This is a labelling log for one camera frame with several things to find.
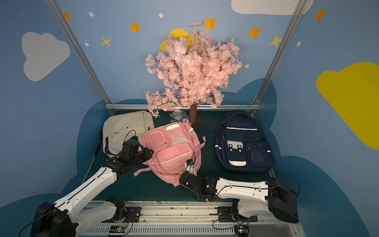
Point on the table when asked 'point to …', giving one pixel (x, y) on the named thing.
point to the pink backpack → (173, 146)
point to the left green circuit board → (118, 229)
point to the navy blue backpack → (242, 144)
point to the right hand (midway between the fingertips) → (184, 178)
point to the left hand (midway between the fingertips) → (153, 150)
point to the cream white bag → (118, 128)
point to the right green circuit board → (241, 230)
